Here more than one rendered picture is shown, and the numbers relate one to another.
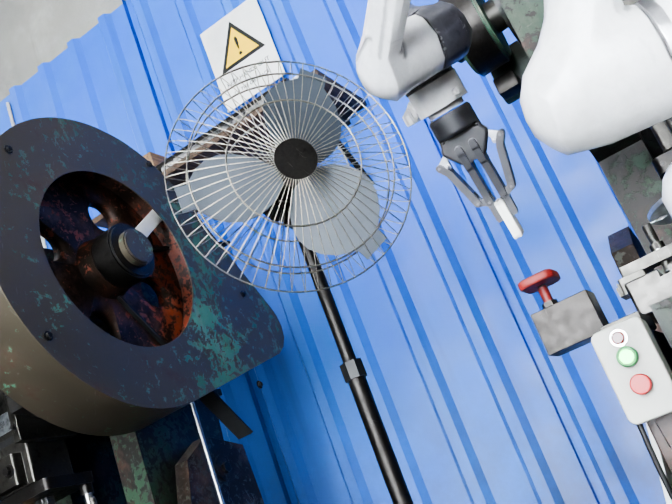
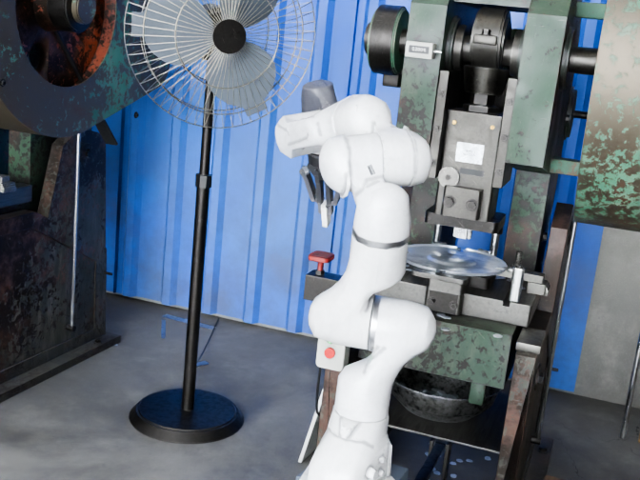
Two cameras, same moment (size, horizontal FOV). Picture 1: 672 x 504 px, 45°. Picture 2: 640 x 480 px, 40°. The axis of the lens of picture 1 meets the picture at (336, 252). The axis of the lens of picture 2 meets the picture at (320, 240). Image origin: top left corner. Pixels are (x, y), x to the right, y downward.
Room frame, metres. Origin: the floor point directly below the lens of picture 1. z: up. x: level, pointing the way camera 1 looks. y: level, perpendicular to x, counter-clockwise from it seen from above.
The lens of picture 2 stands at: (-0.97, -0.05, 1.35)
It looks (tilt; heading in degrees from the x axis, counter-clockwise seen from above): 14 degrees down; 354
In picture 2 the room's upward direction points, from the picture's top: 6 degrees clockwise
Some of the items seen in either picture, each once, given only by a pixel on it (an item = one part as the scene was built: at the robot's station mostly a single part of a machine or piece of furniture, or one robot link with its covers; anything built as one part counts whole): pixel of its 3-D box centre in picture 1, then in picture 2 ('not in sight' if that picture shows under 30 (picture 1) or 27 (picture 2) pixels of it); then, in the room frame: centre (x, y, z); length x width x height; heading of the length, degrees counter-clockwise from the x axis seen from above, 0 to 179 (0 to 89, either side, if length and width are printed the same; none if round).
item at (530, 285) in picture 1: (547, 298); (320, 267); (1.30, -0.29, 0.72); 0.07 x 0.06 x 0.08; 156
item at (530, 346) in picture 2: not in sight; (543, 366); (1.40, -0.98, 0.45); 0.92 x 0.12 x 0.90; 156
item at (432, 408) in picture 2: not in sight; (440, 390); (1.38, -0.68, 0.36); 0.34 x 0.34 x 0.10
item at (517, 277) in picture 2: not in sight; (516, 282); (1.19, -0.79, 0.75); 0.03 x 0.03 x 0.10; 66
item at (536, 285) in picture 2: not in sight; (520, 270); (1.31, -0.84, 0.76); 0.17 x 0.06 x 0.10; 66
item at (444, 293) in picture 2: not in sight; (445, 287); (1.22, -0.61, 0.72); 0.25 x 0.14 x 0.14; 156
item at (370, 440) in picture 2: not in sight; (349, 449); (0.66, -0.32, 0.52); 0.22 x 0.19 x 0.14; 148
